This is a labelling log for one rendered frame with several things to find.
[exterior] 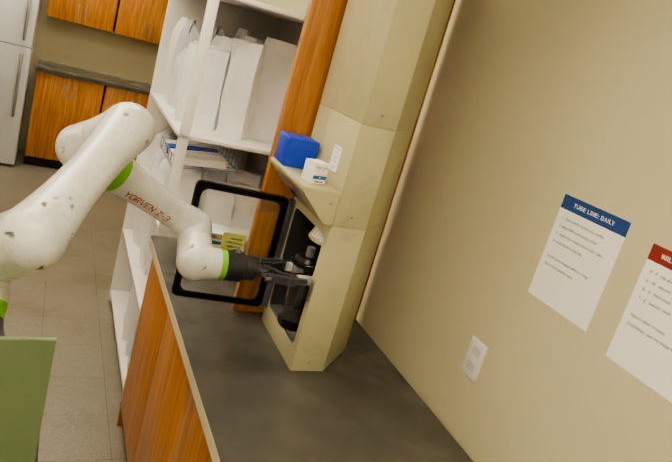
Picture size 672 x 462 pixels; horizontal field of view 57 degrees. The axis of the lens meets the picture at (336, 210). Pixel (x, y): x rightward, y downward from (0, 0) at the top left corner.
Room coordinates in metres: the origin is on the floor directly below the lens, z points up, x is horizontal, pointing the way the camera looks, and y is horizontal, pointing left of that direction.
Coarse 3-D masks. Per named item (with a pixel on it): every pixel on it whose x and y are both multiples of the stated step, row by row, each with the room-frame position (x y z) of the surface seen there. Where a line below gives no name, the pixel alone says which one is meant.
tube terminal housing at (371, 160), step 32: (320, 128) 1.91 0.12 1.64; (352, 128) 1.72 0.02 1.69; (352, 160) 1.68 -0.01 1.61; (384, 160) 1.72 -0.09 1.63; (352, 192) 1.69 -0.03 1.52; (384, 192) 1.80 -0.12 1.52; (320, 224) 1.74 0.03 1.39; (352, 224) 1.70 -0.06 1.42; (320, 256) 1.69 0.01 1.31; (352, 256) 1.72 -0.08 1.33; (320, 288) 1.69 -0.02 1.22; (352, 288) 1.78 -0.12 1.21; (320, 320) 1.70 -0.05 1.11; (352, 320) 1.90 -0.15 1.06; (288, 352) 1.71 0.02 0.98; (320, 352) 1.71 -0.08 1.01
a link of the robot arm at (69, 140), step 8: (64, 128) 1.48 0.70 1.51; (72, 128) 1.46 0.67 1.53; (80, 128) 1.44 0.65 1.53; (64, 136) 1.45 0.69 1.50; (72, 136) 1.44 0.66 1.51; (80, 136) 1.43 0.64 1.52; (56, 144) 1.46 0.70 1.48; (64, 144) 1.44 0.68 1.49; (72, 144) 1.43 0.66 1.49; (80, 144) 1.43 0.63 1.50; (56, 152) 1.46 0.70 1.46; (64, 152) 1.44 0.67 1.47; (72, 152) 1.44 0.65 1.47; (64, 160) 1.45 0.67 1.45; (128, 168) 1.54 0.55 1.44; (120, 176) 1.52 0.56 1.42; (112, 184) 1.52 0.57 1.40; (120, 184) 1.53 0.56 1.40
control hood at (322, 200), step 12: (276, 168) 1.89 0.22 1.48; (288, 168) 1.80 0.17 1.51; (300, 180) 1.69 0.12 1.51; (300, 192) 1.70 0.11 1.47; (312, 192) 1.64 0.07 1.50; (324, 192) 1.65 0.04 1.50; (336, 192) 1.67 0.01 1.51; (312, 204) 1.64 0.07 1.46; (324, 204) 1.66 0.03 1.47; (336, 204) 1.67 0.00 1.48; (324, 216) 1.66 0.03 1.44
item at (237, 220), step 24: (216, 192) 1.86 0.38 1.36; (264, 192) 1.91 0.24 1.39; (216, 216) 1.87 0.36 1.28; (240, 216) 1.89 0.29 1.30; (264, 216) 1.92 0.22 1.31; (216, 240) 1.87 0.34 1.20; (240, 240) 1.90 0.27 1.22; (264, 240) 1.93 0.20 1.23; (192, 288) 1.86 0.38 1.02; (216, 288) 1.89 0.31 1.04; (240, 288) 1.91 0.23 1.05
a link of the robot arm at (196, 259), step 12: (180, 240) 1.68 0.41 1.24; (192, 240) 1.66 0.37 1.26; (204, 240) 1.68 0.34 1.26; (180, 252) 1.64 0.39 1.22; (192, 252) 1.63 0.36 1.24; (204, 252) 1.64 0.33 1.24; (216, 252) 1.67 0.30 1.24; (180, 264) 1.62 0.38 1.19; (192, 264) 1.61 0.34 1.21; (204, 264) 1.63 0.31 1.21; (216, 264) 1.65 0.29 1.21; (192, 276) 1.62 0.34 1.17; (204, 276) 1.64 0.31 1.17; (216, 276) 1.66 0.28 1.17
